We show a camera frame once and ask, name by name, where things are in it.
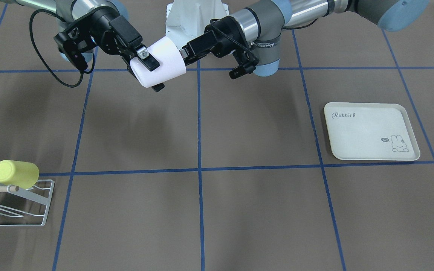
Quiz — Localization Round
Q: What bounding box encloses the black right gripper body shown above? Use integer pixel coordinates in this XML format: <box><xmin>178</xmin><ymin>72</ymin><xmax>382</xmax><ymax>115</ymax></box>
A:
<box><xmin>54</xmin><ymin>8</ymin><xmax>143</xmax><ymax>65</ymax></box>

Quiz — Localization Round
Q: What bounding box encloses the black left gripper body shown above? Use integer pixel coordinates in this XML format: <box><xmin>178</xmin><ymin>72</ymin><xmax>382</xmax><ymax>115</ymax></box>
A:
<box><xmin>186</xmin><ymin>17</ymin><xmax>259</xmax><ymax>79</ymax></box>

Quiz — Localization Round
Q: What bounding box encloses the pink plastic cup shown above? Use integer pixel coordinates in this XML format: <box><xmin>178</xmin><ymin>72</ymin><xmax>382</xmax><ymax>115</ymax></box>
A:
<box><xmin>130</xmin><ymin>36</ymin><xmax>186</xmax><ymax>88</ymax></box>

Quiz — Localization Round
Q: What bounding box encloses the yellow plastic cup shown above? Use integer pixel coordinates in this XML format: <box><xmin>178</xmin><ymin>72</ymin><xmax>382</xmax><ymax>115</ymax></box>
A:
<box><xmin>0</xmin><ymin>160</ymin><xmax>40</xmax><ymax>189</ymax></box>

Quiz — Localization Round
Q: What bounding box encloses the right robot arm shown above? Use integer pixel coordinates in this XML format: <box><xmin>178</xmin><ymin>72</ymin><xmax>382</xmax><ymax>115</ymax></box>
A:
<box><xmin>6</xmin><ymin>0</ymin><xmax>161</xmax><ymax>76</ymax></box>

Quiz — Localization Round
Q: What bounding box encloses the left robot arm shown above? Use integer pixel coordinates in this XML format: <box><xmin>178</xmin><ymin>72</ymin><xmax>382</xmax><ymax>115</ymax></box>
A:
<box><xmin>180</xmin><ymin>0</ymin><xmax>429</xmax><ymax>79</ymax></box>

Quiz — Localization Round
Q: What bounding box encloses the beige plastic tray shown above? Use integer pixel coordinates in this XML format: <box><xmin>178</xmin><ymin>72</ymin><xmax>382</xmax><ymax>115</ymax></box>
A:
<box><xmin>324</xmin><ymin>102</ymin><xmax>421</xmax><ymax>161</ymax></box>

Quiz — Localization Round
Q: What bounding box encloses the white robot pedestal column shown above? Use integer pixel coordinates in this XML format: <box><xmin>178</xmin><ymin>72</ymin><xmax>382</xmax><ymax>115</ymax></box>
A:
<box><xmin>165</xmin><ymin>0</ymin><xmax>229</xmax><ymax>47</ymax></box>

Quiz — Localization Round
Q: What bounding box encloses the white wire cup rack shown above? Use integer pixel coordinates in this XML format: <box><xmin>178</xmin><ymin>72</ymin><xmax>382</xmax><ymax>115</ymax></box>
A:
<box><xmin>0</xmin><ymin>180</ymin><xmax>55</xmax><ymax>227</ymax></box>

